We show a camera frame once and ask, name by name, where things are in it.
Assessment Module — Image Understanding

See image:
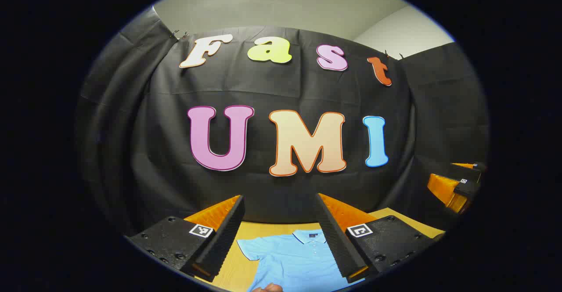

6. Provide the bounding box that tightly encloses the black backdrop cloth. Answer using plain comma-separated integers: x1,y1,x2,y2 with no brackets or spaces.
75,7,490,240

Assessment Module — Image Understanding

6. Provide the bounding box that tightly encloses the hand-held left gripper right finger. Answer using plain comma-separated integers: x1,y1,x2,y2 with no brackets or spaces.
313,193,446,284

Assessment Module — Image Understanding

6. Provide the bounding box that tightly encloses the light blue polo T-shirt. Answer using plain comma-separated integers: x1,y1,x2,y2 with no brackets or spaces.
237,229,365,292

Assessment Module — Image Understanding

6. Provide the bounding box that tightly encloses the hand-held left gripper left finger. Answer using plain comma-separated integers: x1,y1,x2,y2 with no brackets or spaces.
124,195,245,283

